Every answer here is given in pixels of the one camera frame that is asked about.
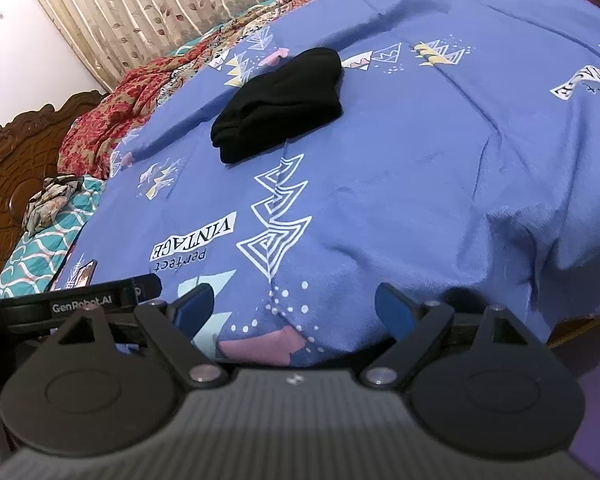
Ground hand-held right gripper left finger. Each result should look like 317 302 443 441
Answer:
50 283 228 388

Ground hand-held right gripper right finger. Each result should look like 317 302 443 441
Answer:
359 283 531 388

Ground black pants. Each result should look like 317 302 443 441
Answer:
210 46 345 165

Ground smartphone with lit screen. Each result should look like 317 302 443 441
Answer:
75 259 100 288

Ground teal patterned pillow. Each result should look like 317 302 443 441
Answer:
0 177 106 301

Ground dark floral crumpled cloth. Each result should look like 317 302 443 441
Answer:
22 174 85 235

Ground carved wooden headboard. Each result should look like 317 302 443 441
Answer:
0 91 111 301

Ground blue printed bedsheet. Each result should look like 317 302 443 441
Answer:
50 0 600 366

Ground red floral blanket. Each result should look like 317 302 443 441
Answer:
57 0 356 181

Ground beige leaf print curtain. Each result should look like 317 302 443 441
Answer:
12 0 411 93

